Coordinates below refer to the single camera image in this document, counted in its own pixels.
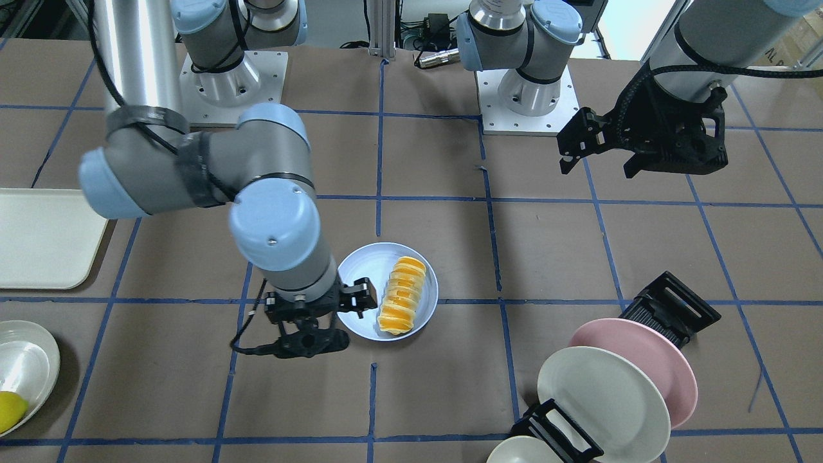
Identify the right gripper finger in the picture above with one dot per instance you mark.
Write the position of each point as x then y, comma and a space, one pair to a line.
361, 291
357, 307

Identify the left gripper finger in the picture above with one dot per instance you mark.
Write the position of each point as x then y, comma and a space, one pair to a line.
569, 160
584, 134

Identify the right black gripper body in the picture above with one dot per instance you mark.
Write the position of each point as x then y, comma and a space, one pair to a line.
357, 298

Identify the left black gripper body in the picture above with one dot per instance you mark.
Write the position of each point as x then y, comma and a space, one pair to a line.
651, 130

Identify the blue plate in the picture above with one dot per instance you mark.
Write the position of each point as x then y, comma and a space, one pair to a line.
376, 261

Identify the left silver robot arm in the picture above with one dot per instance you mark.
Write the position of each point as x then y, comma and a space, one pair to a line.
710, 44

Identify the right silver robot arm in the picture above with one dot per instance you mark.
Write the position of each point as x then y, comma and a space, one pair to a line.
186, 127

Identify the pink plate in rack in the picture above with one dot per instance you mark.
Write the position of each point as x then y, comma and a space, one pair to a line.
653, 354

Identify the cream plate in rack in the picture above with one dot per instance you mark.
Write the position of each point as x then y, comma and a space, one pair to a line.
611, 399

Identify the cream round plate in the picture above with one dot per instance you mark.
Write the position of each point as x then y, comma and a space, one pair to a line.
30, 364

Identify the silver cylindrical tool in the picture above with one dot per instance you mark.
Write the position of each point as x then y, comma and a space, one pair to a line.
437, 59

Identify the black dish rack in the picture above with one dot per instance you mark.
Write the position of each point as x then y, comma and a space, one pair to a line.
667, 306

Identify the cream bowl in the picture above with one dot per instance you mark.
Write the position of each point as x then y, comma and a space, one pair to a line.
522, 449

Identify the white rectangular tray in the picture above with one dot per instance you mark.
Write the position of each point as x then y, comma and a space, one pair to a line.
49, 238

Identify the yellow lemon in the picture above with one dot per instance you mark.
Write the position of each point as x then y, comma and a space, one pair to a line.
13, 410

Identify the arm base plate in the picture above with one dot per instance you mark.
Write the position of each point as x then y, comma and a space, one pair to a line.
217, 100
512, 106

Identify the aluminium frame post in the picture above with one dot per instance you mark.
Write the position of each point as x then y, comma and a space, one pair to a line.
381, 17

